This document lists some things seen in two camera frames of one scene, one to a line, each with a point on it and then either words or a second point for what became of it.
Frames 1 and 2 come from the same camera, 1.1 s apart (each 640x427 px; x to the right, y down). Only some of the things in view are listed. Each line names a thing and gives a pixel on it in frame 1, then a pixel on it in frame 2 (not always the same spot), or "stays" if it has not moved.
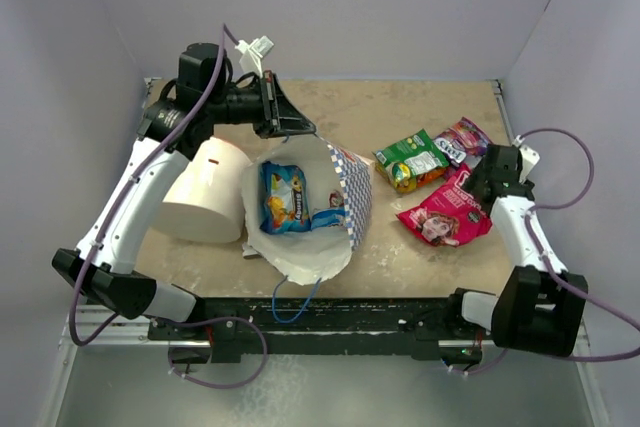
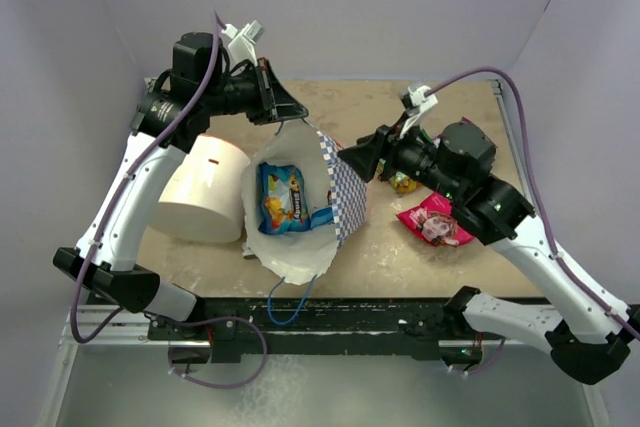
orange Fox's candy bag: (406, 182) stays
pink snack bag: (452, 216) stays
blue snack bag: (285, 205) stays
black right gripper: (472, 184) -> (365, 156)
